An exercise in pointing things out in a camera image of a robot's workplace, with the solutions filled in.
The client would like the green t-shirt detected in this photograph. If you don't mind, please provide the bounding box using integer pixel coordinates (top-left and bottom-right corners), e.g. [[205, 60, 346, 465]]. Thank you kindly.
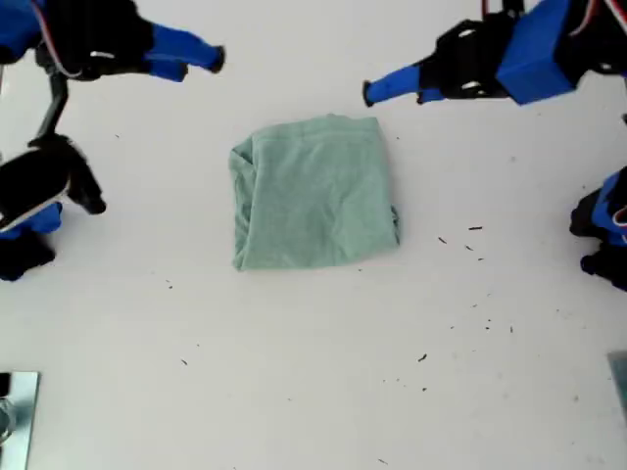
[[227, 113, 404, 273]]

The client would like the black camera stalk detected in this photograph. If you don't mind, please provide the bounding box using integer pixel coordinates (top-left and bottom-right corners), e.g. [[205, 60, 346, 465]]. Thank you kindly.
[[32, 71, 71, 144]]

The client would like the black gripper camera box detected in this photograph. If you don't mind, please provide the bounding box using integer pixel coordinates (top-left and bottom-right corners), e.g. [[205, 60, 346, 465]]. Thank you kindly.
[[0, 135, 108, 231]]

